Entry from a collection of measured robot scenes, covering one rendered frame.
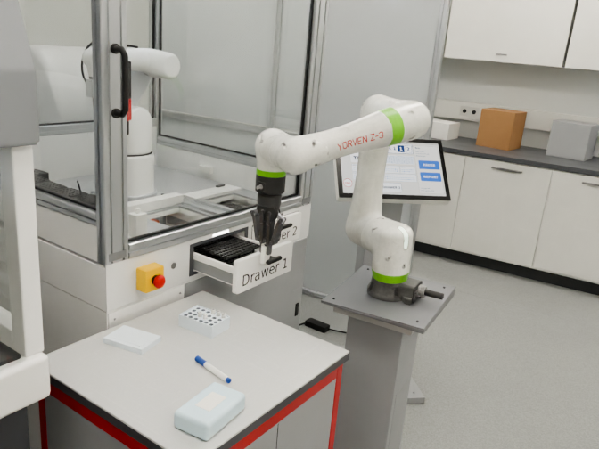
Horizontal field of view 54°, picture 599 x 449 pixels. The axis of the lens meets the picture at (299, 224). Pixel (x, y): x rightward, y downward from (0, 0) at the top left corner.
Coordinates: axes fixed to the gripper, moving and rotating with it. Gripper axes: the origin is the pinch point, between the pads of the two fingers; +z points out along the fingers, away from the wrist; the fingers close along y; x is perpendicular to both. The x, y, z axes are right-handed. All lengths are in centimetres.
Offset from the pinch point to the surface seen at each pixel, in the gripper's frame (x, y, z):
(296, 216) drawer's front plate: 45.4, -20.5, 1.7
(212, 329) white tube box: -28.7, 5.0, 14.1
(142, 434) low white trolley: -69, 23, 17
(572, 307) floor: 272, 58, 93
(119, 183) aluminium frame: -39, -22, -24
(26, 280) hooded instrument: -80, 1, -15
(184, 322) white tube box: -29.9, -5.3, 15.5
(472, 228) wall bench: 294, -26, 62
